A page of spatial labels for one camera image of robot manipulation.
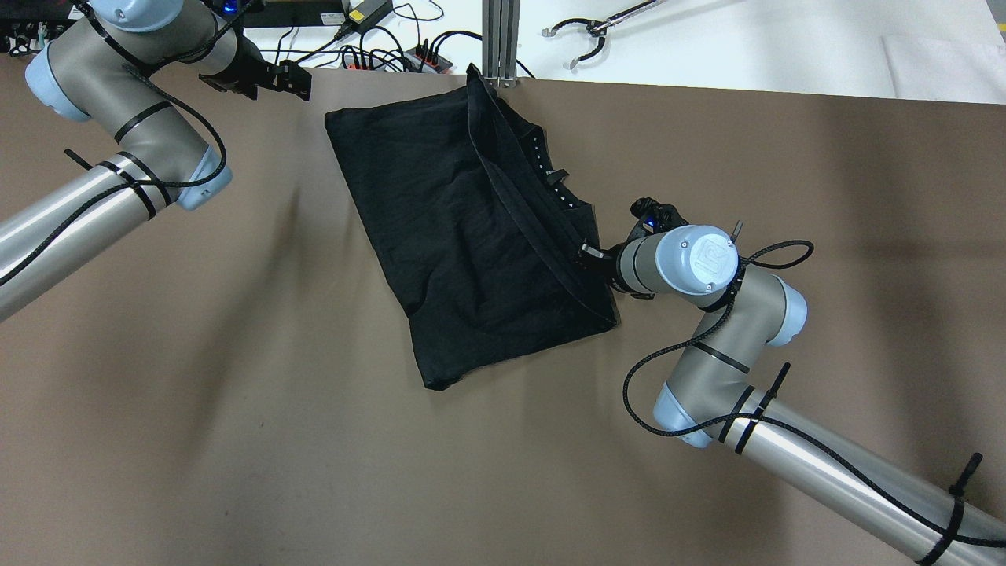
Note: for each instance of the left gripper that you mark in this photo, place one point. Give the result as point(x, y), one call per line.
point(246, 56)

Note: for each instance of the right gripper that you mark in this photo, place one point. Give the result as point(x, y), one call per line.
point(611, 266)

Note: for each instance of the aluminium frame post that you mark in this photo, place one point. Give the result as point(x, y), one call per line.
point(500, 31)

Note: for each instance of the red black usb hub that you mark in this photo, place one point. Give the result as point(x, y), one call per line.
point(416, 60)

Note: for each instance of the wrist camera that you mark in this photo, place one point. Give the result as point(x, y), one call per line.
point(231, 8)
point(654, 217)

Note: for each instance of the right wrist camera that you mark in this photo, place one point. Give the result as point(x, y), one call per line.
point(654, 217)

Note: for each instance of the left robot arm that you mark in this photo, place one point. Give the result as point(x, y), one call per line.
point(101, 70)

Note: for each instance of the black flat box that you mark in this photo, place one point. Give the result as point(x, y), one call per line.
point(297, 14)

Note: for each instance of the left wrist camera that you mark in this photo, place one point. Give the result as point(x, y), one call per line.
point(231, 8)

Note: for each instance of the black graphic t-shirt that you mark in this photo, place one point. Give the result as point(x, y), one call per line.
point(474, 228)

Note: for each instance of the white paper sheet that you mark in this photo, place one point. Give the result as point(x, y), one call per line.
point(924, 69)

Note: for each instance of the grabber reacher tool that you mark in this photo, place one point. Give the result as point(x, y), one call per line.
point(598, 29)

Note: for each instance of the black power adapter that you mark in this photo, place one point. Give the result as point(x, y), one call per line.
point(362, 16)

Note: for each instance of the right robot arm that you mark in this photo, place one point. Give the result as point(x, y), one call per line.
point(700, 391)

